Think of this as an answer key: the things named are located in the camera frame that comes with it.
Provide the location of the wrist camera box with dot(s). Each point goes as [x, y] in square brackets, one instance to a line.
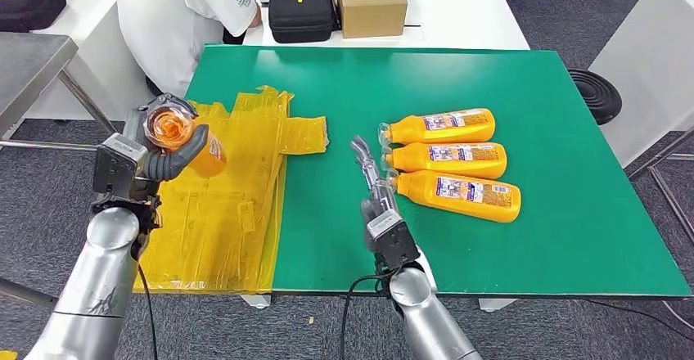
[393, 241]
[114, 168]

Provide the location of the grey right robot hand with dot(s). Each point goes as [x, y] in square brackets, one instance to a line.
[379, 197]

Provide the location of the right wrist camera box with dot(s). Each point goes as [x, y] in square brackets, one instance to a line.
[393, 241]

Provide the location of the yellow plastic-wrapped cardboard sheet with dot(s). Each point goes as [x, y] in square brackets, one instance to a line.
[238, 211]

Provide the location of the person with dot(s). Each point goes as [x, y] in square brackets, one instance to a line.
[162, 27]

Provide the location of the steel table frame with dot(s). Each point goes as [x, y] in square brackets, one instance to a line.
[669, 195]

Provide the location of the white desk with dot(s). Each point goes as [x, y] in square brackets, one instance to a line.
[645, 73]
[97, 70]
[461, 13]

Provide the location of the orange detergent bottle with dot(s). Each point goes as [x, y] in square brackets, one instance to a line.
[412, 129]
[428, 192]
[417, 161]
[211, 159]

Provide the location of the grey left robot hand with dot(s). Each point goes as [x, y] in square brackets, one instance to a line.
[168, 165]

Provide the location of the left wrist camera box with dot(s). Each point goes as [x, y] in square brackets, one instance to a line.
[114, 168]

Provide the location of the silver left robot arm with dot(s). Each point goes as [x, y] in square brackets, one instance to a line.
[103, 271]

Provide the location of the black zippered case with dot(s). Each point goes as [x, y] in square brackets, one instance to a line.
[301, 16]
[27, 5]

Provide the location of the steel table with legs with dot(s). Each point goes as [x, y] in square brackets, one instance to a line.
[27, 65]

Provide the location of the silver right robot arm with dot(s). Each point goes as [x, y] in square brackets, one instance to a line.
[423, 314]

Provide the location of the black ribbed round stool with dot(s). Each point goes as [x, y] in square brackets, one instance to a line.
[595, 96]

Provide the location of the green table board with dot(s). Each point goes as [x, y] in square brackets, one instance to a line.
[433, 86]

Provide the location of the brown cardboard box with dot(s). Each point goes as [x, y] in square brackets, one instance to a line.
[371, 10]

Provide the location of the white table foot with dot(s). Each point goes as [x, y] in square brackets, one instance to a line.
[493, 304]
[255, 301]

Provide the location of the yellow floor marker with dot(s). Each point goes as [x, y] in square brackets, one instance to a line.
[6, 356]

